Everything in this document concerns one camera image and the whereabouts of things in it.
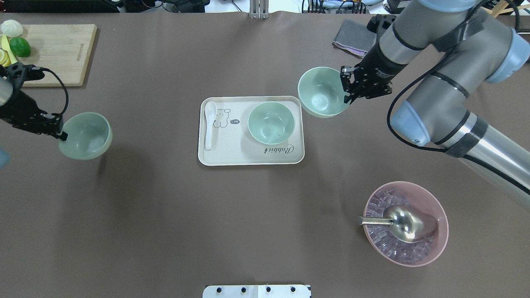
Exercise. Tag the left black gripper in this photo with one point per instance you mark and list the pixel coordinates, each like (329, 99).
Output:
(17, 109)

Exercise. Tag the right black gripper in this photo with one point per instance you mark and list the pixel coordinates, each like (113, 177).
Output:
(380, 66)

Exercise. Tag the green bowl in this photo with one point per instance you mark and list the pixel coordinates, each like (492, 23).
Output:
(271, 123)
(321, 93)
(89, 135)

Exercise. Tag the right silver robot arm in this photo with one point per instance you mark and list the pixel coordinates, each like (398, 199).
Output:
(477, 48)

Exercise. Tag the grey folded cloth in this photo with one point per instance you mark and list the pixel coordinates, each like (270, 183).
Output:
(354, 38)

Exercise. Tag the lemon slice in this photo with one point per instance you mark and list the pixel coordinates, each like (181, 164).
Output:
(5, 60)

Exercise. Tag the green lime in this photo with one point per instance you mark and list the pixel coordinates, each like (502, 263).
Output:
(20, 47)

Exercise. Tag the yellow plastic knife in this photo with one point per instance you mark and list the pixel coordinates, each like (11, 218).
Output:
(6, 46)

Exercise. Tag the wooden cutting board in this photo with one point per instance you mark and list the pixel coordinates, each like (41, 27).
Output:
(65, 49)

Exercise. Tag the white garlic bulb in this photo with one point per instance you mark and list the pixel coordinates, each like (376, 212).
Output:
(12, 28)

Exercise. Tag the green bowl on tray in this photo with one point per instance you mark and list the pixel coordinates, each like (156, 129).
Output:
(271, 123)

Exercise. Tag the metal scoop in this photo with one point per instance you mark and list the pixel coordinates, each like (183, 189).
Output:
(405, 223)

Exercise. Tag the cream serving tray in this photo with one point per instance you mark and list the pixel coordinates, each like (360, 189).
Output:
(232, 144)

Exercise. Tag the white ceramic spoon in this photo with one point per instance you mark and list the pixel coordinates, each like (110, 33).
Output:
(210, 116)

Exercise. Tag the pink bowl with ice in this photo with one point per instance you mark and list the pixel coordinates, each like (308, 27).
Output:
(408, 194)

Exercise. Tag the aluminium frame post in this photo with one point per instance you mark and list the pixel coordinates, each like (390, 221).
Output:
(259, 9)

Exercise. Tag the white pedestal column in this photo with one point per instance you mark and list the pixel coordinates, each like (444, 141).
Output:
(258, 291)

